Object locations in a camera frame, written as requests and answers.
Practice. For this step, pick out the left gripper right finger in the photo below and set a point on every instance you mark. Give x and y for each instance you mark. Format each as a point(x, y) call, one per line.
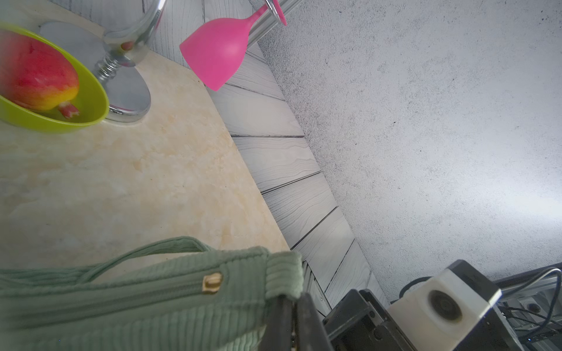
point(310, 332)

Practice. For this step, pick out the pink wine glass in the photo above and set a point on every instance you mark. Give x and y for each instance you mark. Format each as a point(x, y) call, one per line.
point(215, 51)

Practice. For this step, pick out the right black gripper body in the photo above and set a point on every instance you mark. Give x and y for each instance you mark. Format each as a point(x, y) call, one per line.
point(360, 323)

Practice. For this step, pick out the silver glass rack stand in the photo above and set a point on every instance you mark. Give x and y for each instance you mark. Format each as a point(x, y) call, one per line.
point(112, 59)

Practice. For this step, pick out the aluminium front rail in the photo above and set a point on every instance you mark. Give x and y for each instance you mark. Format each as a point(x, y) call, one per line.
point(531, 303)

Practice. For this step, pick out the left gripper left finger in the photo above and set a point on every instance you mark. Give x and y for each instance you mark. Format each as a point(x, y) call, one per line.
point(279, 327)

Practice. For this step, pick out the red apple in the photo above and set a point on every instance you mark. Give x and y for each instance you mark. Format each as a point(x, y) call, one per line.
point(36, 76)

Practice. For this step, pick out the green corduroy bag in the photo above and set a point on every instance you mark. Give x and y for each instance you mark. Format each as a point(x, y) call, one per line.
point(174, 294)

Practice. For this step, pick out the right aluminium frame post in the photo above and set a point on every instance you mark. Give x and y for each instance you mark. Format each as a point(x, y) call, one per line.
point(272, 17)

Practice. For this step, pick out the green bowl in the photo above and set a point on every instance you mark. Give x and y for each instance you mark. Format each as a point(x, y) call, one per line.
point(92, 101)

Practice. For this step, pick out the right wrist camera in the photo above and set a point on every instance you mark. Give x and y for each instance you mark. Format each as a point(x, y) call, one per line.
point(440, 313)

